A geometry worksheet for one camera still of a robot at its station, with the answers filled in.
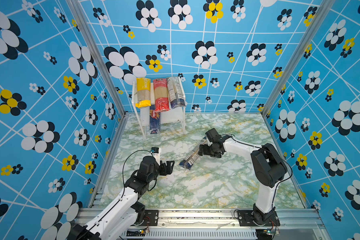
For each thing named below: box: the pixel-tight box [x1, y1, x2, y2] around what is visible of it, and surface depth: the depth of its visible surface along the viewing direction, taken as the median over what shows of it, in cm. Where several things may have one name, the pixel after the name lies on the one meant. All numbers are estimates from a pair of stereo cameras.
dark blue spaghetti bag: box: [149, 104, 161, 134], surface depth 90 cm
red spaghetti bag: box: [153, 78, 171, 112], surface depth 83 cm
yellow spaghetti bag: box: [135, 77, 152, 108], surface depth 83 cm
